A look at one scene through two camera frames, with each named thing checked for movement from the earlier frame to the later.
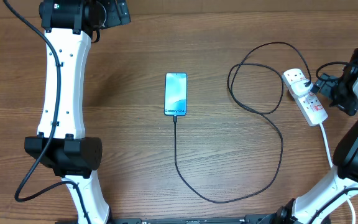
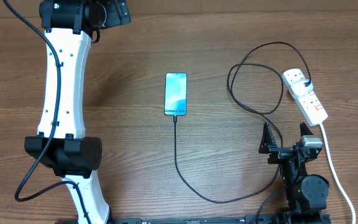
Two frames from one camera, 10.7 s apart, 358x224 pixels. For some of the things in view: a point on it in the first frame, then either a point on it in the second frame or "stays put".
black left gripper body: [112, 16] stays put
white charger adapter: [299, 88] stays put
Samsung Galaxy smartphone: [175, 94] stays put
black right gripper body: [341, 91] -> [278, 154]
